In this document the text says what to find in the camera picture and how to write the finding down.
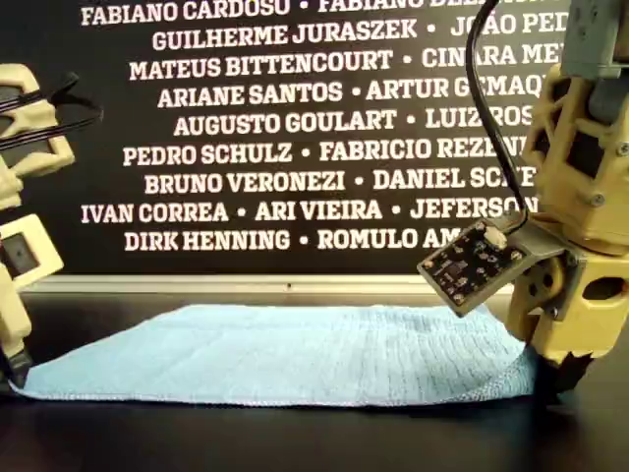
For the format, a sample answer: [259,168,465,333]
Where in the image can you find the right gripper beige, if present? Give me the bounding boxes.
[508,248,629,392]

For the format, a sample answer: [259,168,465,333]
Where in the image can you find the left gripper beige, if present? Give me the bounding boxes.
[0,164,33,390]

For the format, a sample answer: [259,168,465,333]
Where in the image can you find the light blue microfiber cloth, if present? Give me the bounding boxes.
[9,302,537,410]

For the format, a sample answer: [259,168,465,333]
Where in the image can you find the black panel with white names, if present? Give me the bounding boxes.
[0,0,629,276]

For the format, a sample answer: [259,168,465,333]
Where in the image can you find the left wrist camera beige frame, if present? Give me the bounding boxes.
[0,214,66,282]

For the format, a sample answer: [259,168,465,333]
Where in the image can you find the right wrist camera grey bracket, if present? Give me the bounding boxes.
[505,226,586,316]

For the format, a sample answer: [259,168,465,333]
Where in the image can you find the right wrist camera circuit board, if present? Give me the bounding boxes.
[416,220,532,317]

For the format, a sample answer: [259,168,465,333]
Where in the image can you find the aluminium table frame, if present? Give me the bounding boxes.
[19,272,517,297]

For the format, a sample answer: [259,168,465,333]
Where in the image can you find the left arm black cables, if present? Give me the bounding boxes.
[0,72,105,151]

